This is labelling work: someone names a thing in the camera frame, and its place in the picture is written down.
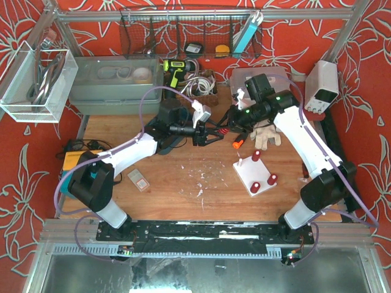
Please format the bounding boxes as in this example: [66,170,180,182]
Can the red spring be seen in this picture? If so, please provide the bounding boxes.
[267,173,278,186]
[250,182,261,194]
[220,129,230,136]
[251,150,261,162]

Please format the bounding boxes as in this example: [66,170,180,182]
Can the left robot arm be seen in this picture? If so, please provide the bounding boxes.
[67,98,224,230]

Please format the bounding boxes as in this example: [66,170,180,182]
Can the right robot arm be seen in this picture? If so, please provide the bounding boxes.
[226,74,357,230]

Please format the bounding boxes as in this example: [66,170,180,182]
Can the orange black screwdriver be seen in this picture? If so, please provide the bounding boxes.
[232,134,248,150]

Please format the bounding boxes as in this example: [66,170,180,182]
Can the white cotton work glove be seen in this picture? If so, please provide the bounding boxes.
[250,125,281,151]

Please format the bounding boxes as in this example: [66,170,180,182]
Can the wicker basket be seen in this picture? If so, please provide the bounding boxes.
[175,70,219,109]

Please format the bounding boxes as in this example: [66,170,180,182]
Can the teal plastic tray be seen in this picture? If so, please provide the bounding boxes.
[156,136,188,156]

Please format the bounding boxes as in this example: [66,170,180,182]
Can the white plastic storage box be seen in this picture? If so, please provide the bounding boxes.
[230,67,290,99]

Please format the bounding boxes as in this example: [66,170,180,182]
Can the yellow tape measure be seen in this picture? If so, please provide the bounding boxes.
[215,45,230,58]

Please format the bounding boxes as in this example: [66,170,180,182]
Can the black tape measure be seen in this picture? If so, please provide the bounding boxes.
[184,42,204,59]

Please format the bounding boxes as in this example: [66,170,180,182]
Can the red tray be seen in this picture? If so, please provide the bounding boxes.
[303,106,326,121]

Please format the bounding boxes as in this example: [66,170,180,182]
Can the white box with warning label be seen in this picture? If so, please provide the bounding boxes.
[128,169,150,192]

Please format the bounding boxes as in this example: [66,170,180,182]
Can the ratchet wrench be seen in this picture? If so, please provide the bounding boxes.
[302,163,309,178]

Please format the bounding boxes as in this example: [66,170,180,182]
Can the white power supply unit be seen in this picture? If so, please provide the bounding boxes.
[304,60,339,114]

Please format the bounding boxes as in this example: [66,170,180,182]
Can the blue white book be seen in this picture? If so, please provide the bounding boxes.
[232,10,264,58]

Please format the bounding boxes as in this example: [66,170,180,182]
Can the grey plastic storage box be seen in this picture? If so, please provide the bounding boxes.
[69,56,164,115]

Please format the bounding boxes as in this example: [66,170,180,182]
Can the orange teal device box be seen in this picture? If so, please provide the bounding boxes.
[60,150,86,199]

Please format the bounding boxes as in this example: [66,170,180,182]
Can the clear acrylic box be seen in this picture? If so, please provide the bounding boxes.
[1,42,78,123]

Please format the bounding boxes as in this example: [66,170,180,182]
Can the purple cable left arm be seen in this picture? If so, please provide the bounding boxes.
[53,86,196,263]

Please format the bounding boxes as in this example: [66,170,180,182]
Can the white coiled cable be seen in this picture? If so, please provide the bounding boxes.
[180,76,216,96]

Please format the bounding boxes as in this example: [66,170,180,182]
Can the white peg base plate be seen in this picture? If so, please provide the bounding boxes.
[233,156,277,197]

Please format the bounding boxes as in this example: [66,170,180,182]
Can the green yellow cordless drill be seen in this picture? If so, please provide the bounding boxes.
[163,59,196,90]

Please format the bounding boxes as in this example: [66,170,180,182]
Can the black wire basket shelf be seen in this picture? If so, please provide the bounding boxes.
[119,6,263,59]

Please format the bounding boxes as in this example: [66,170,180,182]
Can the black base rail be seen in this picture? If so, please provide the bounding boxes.
[96,220,314,255]

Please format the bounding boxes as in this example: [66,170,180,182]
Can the grey cables in acrylic box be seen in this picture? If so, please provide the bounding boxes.
[26,45,65,112]

